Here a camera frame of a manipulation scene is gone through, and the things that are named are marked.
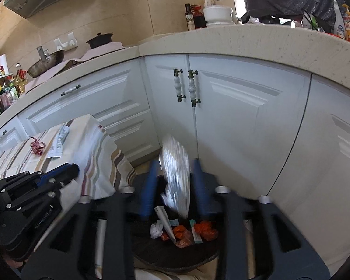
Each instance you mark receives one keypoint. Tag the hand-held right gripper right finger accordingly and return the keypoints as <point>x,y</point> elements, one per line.
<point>199,189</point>

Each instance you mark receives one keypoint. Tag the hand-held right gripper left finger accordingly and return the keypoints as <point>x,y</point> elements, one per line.
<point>148,189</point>

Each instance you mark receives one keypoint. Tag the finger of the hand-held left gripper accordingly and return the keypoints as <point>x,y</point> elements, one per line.
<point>67,176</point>
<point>54,175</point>

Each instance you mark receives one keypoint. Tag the silver foil wrapper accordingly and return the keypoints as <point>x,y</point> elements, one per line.
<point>175,166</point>

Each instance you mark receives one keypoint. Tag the clear plastic bag orange print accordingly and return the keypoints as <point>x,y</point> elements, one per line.
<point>183,236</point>

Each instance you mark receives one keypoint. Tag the black round trash bin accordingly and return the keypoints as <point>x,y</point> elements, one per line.
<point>169,256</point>

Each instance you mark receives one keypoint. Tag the long white printed packet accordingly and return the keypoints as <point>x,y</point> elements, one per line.
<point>57,145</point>

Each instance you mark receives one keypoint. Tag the red checkered ribbon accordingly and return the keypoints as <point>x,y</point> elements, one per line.
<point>38,147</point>

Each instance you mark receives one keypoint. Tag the crumpled white plastic bag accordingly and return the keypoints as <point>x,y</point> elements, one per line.
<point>156,229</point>

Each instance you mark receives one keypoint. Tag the striped tablecloth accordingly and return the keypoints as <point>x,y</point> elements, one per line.
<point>105,151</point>

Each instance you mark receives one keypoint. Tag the teal and white tube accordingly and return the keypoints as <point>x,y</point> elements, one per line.
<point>197,234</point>

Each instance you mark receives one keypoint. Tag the white kitchen cabinet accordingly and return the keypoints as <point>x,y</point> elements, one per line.
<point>236,116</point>

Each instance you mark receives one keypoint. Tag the group of condiment bottles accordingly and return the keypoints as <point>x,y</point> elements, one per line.
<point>5,93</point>

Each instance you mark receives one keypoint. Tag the metal wok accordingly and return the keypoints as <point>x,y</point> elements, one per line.
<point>46,62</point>

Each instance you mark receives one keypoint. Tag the pink stove cover sheet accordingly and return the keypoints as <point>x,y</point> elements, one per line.
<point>75,62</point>

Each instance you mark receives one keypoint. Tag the paper towel roll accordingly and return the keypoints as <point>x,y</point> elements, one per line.
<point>3,64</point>

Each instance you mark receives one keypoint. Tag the black lidded pot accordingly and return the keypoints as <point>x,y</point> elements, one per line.
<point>99,41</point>

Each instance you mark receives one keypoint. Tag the red packaged jar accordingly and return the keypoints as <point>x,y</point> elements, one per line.
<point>199,17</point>

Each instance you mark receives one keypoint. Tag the dark glass oil bottle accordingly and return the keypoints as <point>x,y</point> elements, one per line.
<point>190,17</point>

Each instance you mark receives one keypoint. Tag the white ceramic bowl stack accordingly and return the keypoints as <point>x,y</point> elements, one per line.
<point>217,14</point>

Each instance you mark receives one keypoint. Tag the white spray bottle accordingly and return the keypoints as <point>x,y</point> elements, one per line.
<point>339,20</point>

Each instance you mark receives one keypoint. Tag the orange detergent bottle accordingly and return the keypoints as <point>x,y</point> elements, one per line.
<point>348,23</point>

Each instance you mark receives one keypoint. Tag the white double wall socket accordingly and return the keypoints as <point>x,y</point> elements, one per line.
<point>65,41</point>

